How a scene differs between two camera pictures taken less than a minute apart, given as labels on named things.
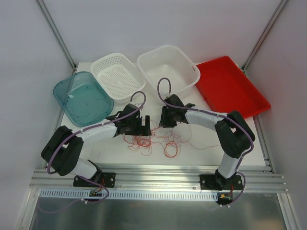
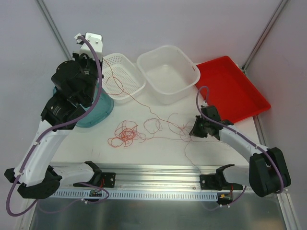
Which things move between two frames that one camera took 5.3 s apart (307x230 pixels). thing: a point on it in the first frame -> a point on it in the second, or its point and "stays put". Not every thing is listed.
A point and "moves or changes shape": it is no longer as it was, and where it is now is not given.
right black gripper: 165,117 -> 196,129
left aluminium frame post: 56,34 stays put
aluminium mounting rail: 254,179 stays put
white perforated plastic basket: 122,76 stays put
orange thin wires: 171,139 moves or changes shape
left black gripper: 140,127 -> 77,55
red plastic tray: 226,89 stays put
